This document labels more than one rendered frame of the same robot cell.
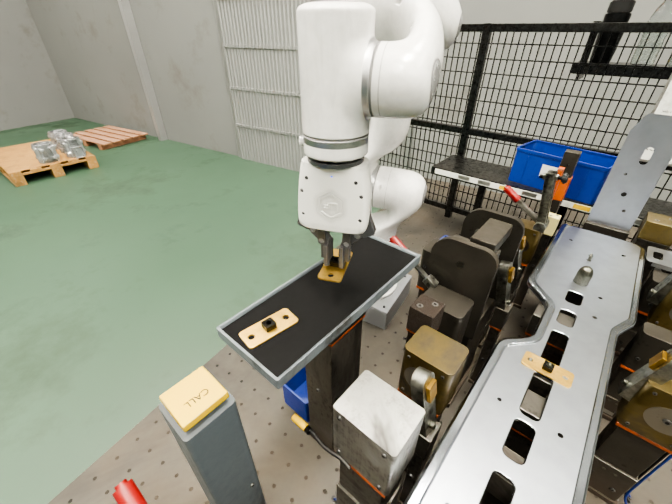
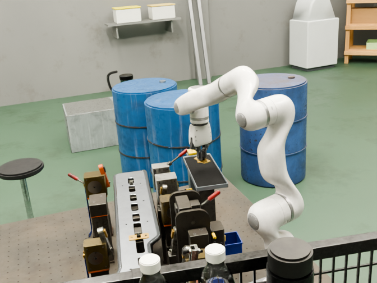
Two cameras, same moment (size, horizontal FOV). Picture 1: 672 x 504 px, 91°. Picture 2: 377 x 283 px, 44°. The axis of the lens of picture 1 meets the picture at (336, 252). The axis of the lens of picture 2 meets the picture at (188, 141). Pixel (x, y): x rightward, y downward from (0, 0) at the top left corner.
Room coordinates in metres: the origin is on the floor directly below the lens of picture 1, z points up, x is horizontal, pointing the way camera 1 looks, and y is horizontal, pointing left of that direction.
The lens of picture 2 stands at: (1.67, -1.52, 2.03)
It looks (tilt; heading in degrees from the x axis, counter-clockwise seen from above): 20 degrees down; 131
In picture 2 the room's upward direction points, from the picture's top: 4 degrees counter-clockwise
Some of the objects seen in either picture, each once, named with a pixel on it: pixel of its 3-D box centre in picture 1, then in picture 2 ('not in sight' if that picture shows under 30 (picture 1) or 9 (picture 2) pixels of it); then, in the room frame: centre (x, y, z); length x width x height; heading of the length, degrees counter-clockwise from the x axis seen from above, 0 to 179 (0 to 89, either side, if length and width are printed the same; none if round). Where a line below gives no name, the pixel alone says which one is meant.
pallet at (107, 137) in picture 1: (107, 137); not in sight; (5.56, 3.77, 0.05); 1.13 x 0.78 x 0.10; 58
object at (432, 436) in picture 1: (416, 467); (162, 234); (0.29, -0.15, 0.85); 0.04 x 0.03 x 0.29; 139
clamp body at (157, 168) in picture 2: not in sight; (165, 195); (0.06, 0.12, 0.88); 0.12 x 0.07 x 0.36; 49
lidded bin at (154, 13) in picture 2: not in sight; (161, 11); (-4.19, 4.80, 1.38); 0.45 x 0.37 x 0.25; 58
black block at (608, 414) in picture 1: (637, 380); not in sight; (0.47, -0.71, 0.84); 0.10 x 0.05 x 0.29; 49
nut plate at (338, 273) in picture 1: (335, 262); (202, 158); (0.43, 0.00, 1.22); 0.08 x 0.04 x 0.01; 164
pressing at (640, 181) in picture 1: (633, 175); not in sight; (0.93, -0.88, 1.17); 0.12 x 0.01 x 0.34; 49
